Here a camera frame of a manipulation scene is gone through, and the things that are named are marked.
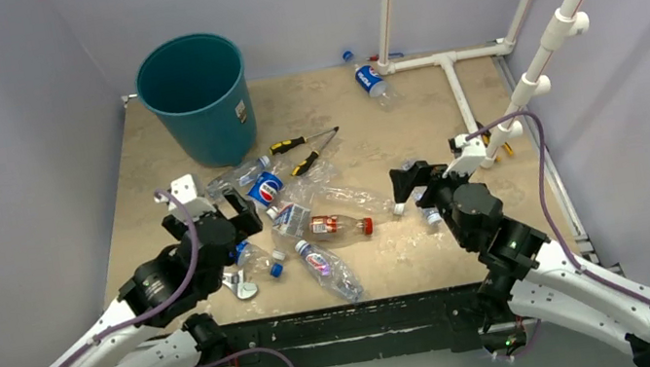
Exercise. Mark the loose blue bottle cap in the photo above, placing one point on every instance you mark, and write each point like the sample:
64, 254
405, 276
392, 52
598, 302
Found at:
276, 270

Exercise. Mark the white PVC pipe frame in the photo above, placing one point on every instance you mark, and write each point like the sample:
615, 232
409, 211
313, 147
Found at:
567, 21

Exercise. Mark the clear bottle by bin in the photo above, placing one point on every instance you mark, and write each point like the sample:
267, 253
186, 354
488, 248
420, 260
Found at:
241, 177

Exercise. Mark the silver adjustable wrench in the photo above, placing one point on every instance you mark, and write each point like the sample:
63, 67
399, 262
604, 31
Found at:
238, 284

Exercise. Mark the long clear bottle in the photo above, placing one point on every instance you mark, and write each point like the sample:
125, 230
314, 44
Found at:
360, 199

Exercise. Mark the near Pepsi bottle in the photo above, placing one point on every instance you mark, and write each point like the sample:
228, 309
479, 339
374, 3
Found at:
254, 261

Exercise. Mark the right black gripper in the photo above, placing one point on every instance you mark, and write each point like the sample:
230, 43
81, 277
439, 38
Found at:
421, 174

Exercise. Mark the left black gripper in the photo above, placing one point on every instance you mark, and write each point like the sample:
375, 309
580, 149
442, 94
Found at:
247, 220

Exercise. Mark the loose white bottle cap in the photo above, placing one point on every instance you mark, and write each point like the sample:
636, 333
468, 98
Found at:
278, 255

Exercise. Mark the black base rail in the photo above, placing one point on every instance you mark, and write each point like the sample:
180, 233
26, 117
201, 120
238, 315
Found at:
456, 319

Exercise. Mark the centre Pepsi bottle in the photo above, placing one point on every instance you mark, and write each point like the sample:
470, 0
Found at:
265, 189

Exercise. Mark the purple label clear bottle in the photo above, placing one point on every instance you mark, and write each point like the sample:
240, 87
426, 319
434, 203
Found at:
331, 272

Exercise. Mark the small clear bottle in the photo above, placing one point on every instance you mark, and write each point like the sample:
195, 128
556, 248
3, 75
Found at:
430, 214

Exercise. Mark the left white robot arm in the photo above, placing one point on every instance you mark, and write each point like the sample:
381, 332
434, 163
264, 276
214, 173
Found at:
151, 323

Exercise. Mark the teal plastic bin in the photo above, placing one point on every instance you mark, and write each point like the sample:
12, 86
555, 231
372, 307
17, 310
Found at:
195, 85

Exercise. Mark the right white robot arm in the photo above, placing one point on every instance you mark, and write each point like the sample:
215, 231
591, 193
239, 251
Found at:
529, 273

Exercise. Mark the pepsi bottle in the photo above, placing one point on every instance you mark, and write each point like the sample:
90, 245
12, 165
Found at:
368, 79
254, 261
265, 189

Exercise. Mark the yellow black pliers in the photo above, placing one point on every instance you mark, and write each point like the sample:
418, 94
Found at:
312, 145

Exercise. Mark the white label crushed bottle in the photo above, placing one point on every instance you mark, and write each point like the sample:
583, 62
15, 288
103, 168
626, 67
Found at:
290, 220

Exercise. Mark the yellow tool by pipe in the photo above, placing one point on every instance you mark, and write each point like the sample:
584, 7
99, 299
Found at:
486, 136

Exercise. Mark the far Pepsi bottle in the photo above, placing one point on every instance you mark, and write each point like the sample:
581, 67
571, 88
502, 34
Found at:
368, 79

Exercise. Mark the red label bottle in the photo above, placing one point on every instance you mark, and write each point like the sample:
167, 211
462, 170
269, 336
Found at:
339, 227

